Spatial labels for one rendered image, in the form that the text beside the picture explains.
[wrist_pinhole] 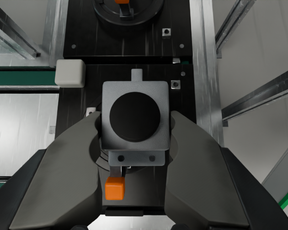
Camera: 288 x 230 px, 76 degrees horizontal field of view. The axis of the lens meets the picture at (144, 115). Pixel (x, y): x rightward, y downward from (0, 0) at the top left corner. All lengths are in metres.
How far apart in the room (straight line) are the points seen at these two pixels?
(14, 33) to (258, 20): 0.55
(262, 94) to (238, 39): 0.28
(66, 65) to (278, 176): 0.36
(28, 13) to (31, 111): 0.29
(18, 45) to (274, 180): 0.43
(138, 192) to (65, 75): 0.23
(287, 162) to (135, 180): 0.21
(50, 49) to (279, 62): 0.52
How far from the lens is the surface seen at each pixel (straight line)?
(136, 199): 0.32
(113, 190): 0.21
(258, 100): 0.30
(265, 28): 0.61
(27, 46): 0.40
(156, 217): 0.33
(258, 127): 0.49
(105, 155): 0.30
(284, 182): 0.30
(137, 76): 0.17
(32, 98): 0.45
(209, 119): 0.35
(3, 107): 0.47
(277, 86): 0.28
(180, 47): 0.37
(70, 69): 0.34
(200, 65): 0.37
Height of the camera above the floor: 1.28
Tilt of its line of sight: 78 degrees down
